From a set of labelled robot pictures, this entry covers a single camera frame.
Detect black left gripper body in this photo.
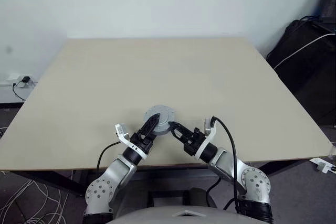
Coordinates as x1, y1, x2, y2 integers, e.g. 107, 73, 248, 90
129, 129, 156, 154

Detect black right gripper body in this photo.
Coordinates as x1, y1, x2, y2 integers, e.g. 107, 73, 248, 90
183, 126, 208, 157

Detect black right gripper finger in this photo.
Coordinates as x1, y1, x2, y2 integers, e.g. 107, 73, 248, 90
169, 121, 196, 136
170, 129, 190, 145

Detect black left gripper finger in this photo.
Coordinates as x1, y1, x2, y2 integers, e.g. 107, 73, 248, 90
141, 113, 161, 137
147, 131, 158, 145

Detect grey round motor end cap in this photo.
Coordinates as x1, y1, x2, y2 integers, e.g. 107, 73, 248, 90
143, 104, 176, 130

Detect dark grey rounded block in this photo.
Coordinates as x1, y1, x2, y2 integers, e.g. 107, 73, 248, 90
183, 187, 218, 209

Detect silver robot torso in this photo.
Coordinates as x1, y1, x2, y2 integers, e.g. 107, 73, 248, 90
104, 205, 237, 224

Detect white floor power strip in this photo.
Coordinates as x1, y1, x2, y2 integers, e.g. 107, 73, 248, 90
309, 156, 336, 174

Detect black bag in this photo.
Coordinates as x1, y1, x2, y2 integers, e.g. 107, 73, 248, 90
266, 15, 336, 129

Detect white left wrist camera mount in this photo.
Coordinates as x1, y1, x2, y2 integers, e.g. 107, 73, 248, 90
114, 122, 148, 161

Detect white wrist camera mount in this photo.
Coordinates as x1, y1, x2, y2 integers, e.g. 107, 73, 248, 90
114, 122, 148, 161
193, 116, 217, 161

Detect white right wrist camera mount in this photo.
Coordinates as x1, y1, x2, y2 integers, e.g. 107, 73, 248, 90
193, 116, 217, 161

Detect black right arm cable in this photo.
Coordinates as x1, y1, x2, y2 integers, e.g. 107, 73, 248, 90
206, 115, 241, 213

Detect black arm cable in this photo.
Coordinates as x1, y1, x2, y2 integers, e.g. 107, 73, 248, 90
96, 141, 122, 170
206, 115, 241, 213

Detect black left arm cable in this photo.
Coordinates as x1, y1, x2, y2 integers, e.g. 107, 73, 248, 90
96, 141, 122, 170

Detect black table frame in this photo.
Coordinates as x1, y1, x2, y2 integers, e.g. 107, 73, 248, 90
15, 162, 313, 198

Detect white cord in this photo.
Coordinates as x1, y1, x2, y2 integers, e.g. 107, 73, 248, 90
274, 32, 336, 70

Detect white floor cables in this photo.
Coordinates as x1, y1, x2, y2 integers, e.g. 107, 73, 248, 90
0, 170, 79, 224

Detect black adapter cable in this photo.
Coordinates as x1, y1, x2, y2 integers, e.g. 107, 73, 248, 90
12, 81, 27, 102

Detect white wall socket strip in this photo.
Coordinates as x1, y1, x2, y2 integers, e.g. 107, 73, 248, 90
0, 72, 36, 88

